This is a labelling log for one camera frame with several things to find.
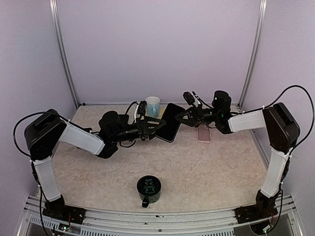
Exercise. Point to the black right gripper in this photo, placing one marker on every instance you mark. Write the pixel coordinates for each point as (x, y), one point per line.
(192, 121)

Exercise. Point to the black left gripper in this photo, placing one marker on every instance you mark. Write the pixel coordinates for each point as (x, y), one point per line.
(144, 127)

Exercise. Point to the pink phone case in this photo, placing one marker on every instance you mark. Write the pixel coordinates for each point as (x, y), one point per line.
(203, 134)

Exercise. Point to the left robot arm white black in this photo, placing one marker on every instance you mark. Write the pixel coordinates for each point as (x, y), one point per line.
(49, 129)

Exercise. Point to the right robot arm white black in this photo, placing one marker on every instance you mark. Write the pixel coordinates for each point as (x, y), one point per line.
(283, 132)

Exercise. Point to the beige plate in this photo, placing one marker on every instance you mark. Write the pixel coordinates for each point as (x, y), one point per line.
(161, 111)

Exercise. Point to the light blue mug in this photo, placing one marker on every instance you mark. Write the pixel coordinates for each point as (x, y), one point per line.
(153, 106)

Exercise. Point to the black mug with green print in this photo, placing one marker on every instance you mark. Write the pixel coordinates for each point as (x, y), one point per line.
(149, 190)

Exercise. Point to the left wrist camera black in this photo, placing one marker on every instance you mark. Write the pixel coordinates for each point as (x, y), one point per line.
(140, 111)

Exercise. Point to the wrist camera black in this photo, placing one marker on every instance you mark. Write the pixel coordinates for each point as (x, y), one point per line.
(192, 99)
(140, 111)

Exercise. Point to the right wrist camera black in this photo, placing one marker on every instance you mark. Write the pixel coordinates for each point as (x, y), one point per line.
(192, 99)

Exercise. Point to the aluminium front rail frame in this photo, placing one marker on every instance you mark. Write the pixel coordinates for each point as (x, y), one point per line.
(219, 222)

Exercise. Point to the right aluminium corner post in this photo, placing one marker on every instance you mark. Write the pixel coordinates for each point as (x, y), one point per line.
(254, 53)

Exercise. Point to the aluminium corner post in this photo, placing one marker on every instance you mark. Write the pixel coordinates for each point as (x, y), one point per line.
(62, 51)
(254, 53)

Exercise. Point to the left aluminium corner post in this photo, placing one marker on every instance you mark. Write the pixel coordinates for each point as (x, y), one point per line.
(62, 51)

